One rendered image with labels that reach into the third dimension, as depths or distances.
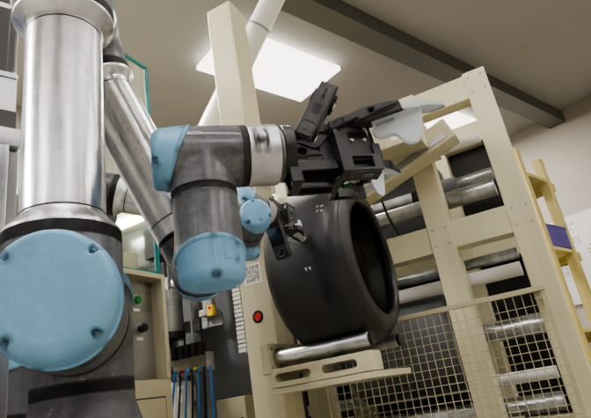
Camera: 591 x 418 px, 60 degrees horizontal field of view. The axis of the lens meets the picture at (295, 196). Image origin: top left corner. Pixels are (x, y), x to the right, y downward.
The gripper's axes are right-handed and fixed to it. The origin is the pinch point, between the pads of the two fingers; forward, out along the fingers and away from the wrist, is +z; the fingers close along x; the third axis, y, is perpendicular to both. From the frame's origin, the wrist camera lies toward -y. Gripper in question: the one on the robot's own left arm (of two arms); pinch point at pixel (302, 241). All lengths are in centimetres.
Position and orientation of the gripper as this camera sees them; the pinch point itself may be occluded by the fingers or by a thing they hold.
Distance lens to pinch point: 161.0
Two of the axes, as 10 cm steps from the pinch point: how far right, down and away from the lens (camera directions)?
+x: -8.6, 3.2, 3.9
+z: 4.9, 3.5, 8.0
